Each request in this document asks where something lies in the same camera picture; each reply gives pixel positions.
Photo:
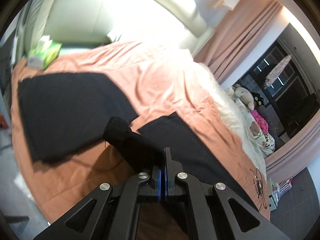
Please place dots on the cream bedside nightstand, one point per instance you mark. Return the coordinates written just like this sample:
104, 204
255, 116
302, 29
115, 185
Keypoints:
273, 194

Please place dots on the black plush toy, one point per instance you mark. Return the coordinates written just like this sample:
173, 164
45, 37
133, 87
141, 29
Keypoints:
258, 100

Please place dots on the pink curtain right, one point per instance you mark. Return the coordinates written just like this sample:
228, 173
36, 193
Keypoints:
296, 154

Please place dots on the pink plush cloth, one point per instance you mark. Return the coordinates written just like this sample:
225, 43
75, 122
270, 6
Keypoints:
262, 123

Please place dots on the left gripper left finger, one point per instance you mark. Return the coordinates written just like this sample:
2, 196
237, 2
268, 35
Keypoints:
109, 211

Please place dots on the dark window frame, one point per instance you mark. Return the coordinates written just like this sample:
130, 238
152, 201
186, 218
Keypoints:
288, 101

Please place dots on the green tissue pack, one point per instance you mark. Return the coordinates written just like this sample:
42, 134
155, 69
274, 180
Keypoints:
44, 54

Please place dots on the pink curtain left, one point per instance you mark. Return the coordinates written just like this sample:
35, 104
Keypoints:
237, 35

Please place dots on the black pants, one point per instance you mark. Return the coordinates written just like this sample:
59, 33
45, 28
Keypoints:
63, 113

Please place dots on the pink curtain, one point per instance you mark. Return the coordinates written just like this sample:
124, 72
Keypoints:
296, 154
237, 35

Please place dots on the white padded headboard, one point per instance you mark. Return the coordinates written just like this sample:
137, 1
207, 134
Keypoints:
90, 23

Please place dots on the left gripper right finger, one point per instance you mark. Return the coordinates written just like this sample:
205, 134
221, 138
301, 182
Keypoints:
215, 211

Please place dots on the hanging floral garment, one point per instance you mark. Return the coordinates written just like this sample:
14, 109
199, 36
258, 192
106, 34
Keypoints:
276, 71

